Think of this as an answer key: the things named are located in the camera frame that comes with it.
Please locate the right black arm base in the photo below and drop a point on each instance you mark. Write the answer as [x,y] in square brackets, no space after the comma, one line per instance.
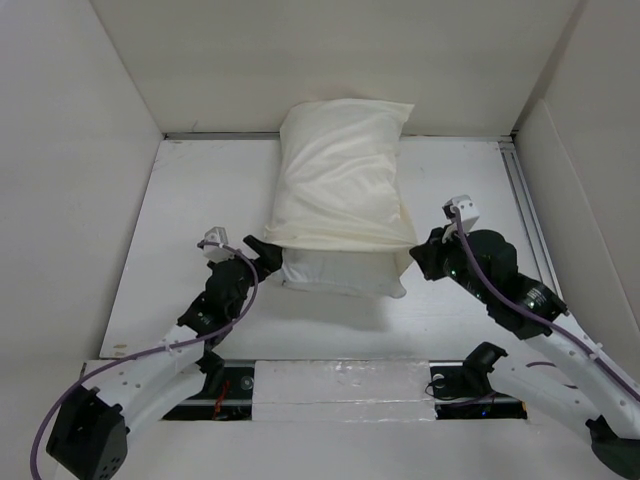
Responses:
[461,389]

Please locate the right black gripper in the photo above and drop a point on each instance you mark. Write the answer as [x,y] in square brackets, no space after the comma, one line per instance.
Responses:
[428,254]

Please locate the white pillow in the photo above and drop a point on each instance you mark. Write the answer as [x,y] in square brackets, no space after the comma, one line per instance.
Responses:
[365,273]

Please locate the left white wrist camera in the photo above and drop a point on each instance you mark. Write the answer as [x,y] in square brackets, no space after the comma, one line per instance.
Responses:
[212,245]

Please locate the cream pillowcase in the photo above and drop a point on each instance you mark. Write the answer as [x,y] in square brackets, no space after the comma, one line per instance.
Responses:
[337,188]

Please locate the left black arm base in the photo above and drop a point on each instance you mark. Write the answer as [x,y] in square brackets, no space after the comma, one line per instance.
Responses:
[227,394]

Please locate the aluminium rail right side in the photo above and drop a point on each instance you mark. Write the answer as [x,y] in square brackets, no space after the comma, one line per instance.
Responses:
[525,205]

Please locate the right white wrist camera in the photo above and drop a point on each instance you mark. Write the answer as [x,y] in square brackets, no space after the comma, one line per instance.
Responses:
[462,214]

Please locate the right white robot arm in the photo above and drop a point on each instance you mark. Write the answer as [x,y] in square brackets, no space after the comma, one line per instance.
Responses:
[601,405]

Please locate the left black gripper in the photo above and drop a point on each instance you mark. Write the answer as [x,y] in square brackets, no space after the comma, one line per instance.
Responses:
[268,258]

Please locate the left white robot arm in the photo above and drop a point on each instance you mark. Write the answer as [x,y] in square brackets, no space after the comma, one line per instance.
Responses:
[90,428]

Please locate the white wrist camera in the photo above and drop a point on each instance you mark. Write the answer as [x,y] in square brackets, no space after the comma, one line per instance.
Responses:
[212,245]
[462,214]

